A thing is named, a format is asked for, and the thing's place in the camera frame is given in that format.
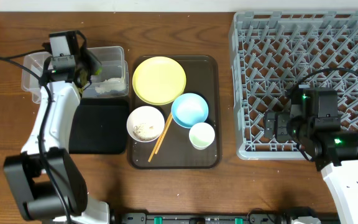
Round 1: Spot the white cup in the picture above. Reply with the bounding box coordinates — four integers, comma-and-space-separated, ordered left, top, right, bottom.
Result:
189, 123, 215, 150

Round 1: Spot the white pink bowl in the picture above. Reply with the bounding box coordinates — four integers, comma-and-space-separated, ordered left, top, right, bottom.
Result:
126, 106, 165, 142

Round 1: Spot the pile of rice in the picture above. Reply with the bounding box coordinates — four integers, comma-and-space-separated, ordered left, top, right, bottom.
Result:
133, 123, 158, 141

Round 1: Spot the light blue bowl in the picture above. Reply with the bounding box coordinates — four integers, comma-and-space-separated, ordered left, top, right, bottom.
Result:
171, 93, 209, 129

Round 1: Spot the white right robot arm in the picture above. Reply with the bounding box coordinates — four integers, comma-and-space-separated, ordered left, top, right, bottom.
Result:
264, 109, 358, 223

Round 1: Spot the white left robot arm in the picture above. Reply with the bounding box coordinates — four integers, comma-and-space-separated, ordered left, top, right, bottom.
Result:
3, 47, 111, 223

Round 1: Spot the grey dishwasher rack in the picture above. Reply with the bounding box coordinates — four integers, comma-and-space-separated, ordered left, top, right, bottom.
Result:
229, 11, 358, 160

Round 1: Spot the clear plastic bin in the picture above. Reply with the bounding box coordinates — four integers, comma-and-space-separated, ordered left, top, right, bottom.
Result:
21, 46, 129, 104

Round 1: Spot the black plastic tray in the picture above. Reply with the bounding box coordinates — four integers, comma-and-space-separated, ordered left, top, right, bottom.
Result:
69, 98, 129, 154

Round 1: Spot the yellow plate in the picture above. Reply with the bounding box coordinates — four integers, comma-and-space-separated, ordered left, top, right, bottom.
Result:
132, 56, 186, 105

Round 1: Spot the brown serving tray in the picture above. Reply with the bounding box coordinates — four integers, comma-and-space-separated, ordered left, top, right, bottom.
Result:
127, 55, 222, 169

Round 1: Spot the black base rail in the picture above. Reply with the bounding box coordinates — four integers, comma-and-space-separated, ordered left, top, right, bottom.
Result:
113, 212, 341, 224

